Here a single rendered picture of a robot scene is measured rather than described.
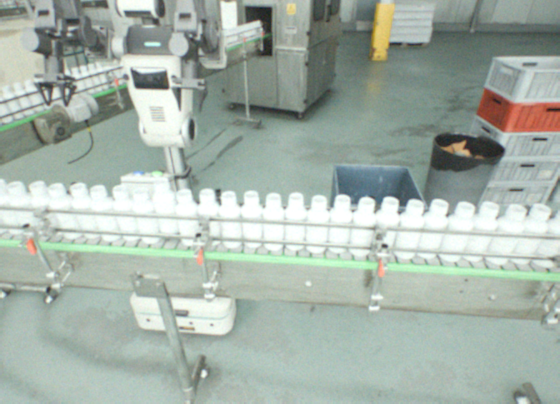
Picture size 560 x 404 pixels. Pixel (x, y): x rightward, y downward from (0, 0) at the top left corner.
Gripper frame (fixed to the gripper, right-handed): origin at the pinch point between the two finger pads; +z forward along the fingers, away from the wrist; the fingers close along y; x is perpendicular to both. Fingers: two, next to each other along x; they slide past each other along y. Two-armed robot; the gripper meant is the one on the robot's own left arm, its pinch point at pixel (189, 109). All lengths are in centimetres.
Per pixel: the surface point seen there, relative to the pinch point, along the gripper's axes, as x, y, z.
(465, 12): 1032, 653, -394
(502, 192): 148, 220, 46
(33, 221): -19, -40, 34
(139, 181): -10.2, -13.2, 22.8
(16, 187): -22, -42, 24
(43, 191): -21.0, -35.2, 24.9
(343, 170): 31, 60, 21
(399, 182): 30, 85, 25
